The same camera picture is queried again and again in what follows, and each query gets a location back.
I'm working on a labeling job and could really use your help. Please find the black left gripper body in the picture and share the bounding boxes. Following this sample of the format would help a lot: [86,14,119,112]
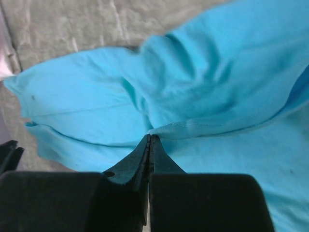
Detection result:
[0,140,24,174]

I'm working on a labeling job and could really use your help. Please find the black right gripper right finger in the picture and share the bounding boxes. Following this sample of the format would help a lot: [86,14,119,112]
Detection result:
[149,135,274,232]

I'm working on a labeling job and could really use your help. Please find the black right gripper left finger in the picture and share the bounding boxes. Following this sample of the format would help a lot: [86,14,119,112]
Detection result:
[0,135,151,232]

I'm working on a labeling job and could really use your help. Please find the teal t shirt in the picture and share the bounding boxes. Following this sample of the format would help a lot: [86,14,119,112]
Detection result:
[4,0,309,232]

